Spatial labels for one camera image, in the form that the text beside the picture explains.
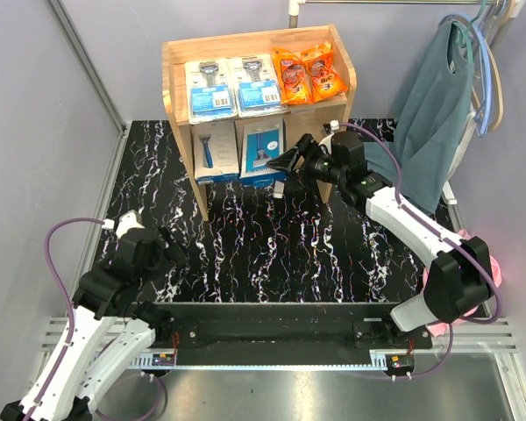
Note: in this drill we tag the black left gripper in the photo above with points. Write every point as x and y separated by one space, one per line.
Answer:
175 253

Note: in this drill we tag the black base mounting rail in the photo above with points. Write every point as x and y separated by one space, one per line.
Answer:
282 336

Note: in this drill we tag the metal clothes rack bar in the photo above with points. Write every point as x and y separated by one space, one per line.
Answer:
295 6

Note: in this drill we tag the orange razor pack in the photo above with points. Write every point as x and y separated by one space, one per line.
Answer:
291 77
325 81

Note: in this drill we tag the aluminium corner frame profile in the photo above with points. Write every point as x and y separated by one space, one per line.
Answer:
74 41

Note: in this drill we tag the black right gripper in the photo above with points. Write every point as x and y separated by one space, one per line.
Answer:
308 147

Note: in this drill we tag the blue plastic hanger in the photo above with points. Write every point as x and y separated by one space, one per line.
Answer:
490 107

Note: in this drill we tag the wooden two-tier shelf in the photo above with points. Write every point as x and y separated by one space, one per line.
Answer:
299 119

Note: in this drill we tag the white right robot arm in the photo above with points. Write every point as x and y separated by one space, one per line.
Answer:
379 199

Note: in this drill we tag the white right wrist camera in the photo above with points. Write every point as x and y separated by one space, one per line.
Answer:
329 129

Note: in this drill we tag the blue Harry's razor box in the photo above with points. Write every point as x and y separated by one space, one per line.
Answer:
262 142

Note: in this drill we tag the green plastic hanger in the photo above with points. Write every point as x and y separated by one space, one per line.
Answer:
482 28

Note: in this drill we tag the teal blue t-shirt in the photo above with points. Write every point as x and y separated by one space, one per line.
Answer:
430 114

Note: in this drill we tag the beige wooden hanger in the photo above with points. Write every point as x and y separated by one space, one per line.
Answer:
497 40

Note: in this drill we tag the white Harry's razor box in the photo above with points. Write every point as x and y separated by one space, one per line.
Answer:
215 152

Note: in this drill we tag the pink cloth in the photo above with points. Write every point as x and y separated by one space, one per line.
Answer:
454 287

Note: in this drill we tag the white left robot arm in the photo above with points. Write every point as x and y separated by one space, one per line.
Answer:
76 376

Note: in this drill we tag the small white bottle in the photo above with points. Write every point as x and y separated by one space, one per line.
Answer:
279 189

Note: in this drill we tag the Gillette razor blister pack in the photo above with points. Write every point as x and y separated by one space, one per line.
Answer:
209 91

